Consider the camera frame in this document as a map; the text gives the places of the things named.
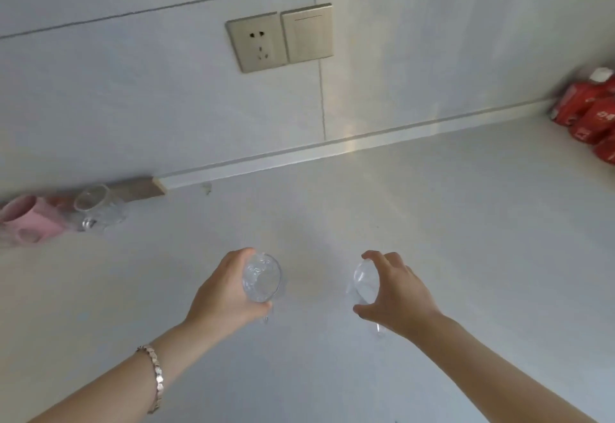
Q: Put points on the person's right hand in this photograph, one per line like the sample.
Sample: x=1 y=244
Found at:
x=401 y=300

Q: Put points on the person's left forearm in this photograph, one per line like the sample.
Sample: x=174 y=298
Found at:
x=120 y=379

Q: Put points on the person's right forearm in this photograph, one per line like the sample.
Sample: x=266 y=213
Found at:
x=495 y=374

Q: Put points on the red packet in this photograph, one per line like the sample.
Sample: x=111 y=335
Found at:
x=596 y=122
x=574 y=103
x=606 y=150

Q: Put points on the person's left hand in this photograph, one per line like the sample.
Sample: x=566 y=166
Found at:
x=216 y=298

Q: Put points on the white bottle cap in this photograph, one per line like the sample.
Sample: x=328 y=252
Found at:
x=601 y=75

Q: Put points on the person's left thumb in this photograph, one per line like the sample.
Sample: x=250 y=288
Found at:
x=260 y=309

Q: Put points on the clear smooth glass cup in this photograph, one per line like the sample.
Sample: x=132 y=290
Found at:
x=363 y=283

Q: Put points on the beige light switch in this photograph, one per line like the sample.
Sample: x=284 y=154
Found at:
x=307 y=33

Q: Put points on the person's right thumb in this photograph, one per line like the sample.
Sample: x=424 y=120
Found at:
x=365 y=311

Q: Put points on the beige wall socket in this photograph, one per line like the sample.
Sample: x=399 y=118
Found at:
x=257 y=43

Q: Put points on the clear glass mug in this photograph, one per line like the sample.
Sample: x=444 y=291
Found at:
x=101 y=209

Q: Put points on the clear patterned glass cup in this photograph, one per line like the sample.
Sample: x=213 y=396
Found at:
x=262 y=277

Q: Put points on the pink plastic cup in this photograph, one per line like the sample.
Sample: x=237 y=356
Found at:
x=29 y=218

